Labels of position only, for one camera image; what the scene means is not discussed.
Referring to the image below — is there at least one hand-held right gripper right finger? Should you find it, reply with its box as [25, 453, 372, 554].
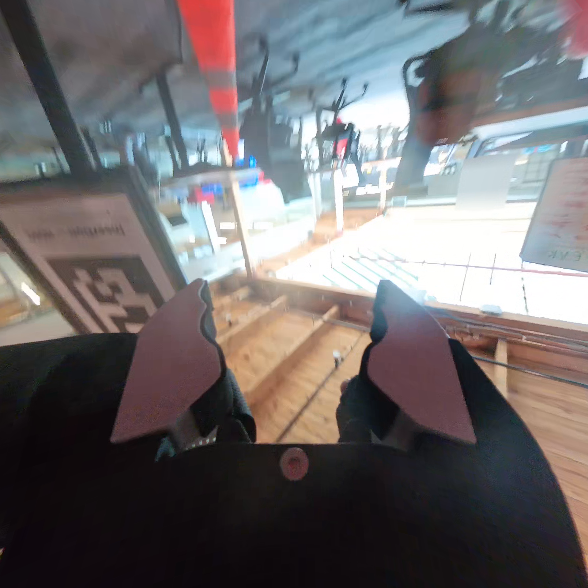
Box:
[360, 280, 477, 449]

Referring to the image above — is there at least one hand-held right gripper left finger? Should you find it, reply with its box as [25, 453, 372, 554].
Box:
[110, 278, 228, 454]

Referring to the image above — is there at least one table with wooden leg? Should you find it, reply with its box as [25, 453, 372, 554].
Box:
[158, 166, 269, 278]

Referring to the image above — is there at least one black metal pole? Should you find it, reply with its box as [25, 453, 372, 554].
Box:
[0, 0, 96, 176]

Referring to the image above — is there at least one black office chair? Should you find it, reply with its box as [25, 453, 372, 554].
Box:
[315, 78, 369, 162]
[238, 39, 314, 200]

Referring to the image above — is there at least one white paper sign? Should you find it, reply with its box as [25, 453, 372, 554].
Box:
[519, 157, 588, 279]

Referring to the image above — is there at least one orange striped column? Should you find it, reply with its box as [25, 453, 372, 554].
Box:
[177, 0, 241, 158]

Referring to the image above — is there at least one blurred dark brown object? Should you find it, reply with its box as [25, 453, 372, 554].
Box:
[394, 25, 499, 187]

